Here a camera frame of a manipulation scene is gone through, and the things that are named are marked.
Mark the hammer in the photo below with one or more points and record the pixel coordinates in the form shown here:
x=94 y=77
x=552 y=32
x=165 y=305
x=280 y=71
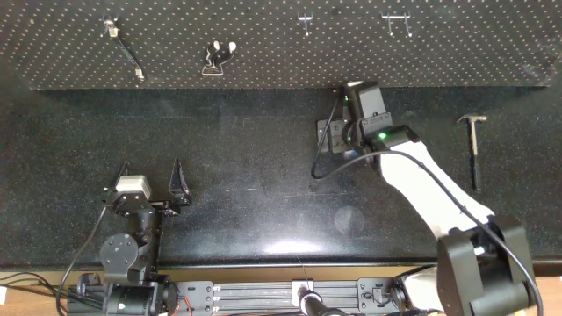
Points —
x=474 y=149

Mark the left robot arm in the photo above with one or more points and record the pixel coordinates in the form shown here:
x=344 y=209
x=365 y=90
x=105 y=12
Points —
x=118 y=256

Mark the black and white pliers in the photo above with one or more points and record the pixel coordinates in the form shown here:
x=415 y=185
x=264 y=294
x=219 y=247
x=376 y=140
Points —
x=215 y=57

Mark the black pegboard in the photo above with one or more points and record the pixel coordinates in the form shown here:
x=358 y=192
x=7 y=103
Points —
x=351 y=52

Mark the wrench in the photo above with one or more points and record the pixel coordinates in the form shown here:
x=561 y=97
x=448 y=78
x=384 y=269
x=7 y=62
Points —
x=127 y=55

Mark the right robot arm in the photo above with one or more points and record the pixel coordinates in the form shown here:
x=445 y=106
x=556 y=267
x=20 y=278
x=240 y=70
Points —
x=421 y=184

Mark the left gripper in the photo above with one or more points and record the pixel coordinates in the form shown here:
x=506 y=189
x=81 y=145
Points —
x=160 y=206

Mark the mounting rail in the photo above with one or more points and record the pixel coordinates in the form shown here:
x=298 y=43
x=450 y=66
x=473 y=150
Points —
x=254 y=294

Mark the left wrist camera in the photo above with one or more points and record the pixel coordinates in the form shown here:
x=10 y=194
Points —
x=134 y=186

